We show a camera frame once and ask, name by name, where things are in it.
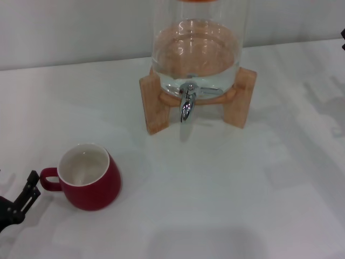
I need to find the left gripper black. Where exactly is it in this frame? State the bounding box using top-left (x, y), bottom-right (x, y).
top-left (0, 169), bottom-right (42, 225)

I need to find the red cup white inside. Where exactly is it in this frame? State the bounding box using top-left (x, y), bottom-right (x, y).
top-left (39, 143), bottom-right (122, 211)

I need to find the glass water dispenser jar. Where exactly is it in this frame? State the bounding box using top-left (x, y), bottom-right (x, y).
top-left (150, 0), bottom-right (247, 98)

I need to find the chrome faucet tap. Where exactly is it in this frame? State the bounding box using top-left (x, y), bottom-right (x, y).
top-left (179, 82), bottom-right (224, 124)

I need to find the wooden dispenser stand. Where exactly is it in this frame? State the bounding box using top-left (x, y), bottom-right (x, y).
top-left (139, 66), bottom-right (257, 135)

